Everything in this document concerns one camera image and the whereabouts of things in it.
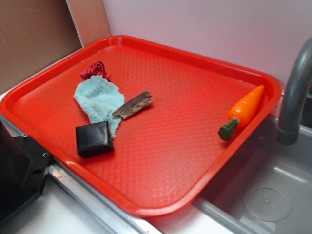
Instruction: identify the brown wood chip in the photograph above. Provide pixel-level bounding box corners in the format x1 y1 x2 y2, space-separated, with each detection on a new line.
112 90 153 120

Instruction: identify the red plastic tray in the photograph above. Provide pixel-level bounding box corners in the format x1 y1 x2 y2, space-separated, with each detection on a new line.
0 36 281 217

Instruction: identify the light blue cloth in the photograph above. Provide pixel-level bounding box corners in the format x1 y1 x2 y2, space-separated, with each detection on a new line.
74 76 125 139

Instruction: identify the black rectangular block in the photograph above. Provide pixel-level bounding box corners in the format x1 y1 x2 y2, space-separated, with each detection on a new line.
76 121 115 159

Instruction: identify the crumpled red fabric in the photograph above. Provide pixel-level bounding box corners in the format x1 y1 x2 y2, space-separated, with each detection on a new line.
80 61 110 81

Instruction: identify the orange toy carrot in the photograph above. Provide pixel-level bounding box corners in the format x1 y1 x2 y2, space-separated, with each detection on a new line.
218 85 264 141

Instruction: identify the grey plastic sink basin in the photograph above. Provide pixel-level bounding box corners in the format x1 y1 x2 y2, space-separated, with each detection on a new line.
194 117 312 234

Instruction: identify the grey toy faucet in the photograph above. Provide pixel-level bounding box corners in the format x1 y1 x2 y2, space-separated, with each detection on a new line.
276 39 312 145

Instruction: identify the brown cardboard panel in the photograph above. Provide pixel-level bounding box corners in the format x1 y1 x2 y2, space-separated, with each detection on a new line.
0 0 111 93

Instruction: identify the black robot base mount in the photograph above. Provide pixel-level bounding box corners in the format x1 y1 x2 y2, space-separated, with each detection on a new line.
0 123 51 225

